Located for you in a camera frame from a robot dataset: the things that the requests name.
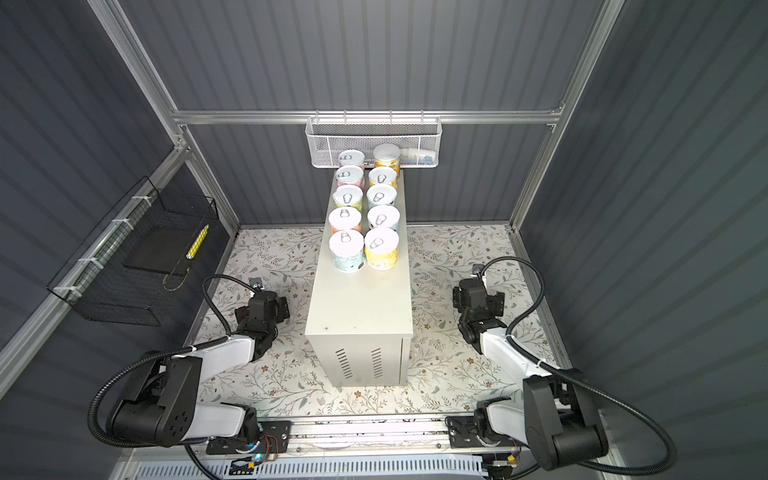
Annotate yellow marker pen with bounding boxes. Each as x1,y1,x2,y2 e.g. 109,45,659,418
185,224,209,260

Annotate teal label can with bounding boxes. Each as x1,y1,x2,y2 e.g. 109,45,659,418
366,184,397,208

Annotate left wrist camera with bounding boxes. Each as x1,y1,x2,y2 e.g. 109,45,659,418
249,277,264,291

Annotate floral patterned mat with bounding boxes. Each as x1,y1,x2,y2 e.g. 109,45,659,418
196,225,553,417

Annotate tubes in white basket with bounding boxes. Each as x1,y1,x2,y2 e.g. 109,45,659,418
400,148,437,166

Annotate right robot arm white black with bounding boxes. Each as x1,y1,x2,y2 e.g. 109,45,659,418
453,277,609,471

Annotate black wire wall basket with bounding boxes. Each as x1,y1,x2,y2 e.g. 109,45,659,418
48,181,219,327

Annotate white wire mesh basket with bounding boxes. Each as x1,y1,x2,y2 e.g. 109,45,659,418
305,118,443,168

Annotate pink label can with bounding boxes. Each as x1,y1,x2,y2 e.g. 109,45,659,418
337,149,366,168
335,165,365,190

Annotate yellow label can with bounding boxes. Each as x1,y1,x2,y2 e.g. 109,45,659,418
332,185,364,211

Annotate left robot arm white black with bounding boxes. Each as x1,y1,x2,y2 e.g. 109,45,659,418
105,290,290,451

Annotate left black corrugated cable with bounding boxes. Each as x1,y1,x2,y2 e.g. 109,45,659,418
87,274,259,480

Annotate white metal cabinet counter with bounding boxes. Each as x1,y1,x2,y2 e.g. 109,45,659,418
304,169,415,388

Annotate right black corrugated cable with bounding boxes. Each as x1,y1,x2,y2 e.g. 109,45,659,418
479,256,678,480

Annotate pink label can front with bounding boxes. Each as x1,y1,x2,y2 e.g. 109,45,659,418
337,149,366,168

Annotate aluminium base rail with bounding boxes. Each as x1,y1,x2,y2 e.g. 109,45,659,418
110,411,631,480

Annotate black corrugated cable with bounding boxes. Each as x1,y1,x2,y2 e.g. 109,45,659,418
87,274,259,480
479,256,678,480

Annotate orange label can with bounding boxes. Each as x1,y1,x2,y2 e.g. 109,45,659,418
372,143,401,173

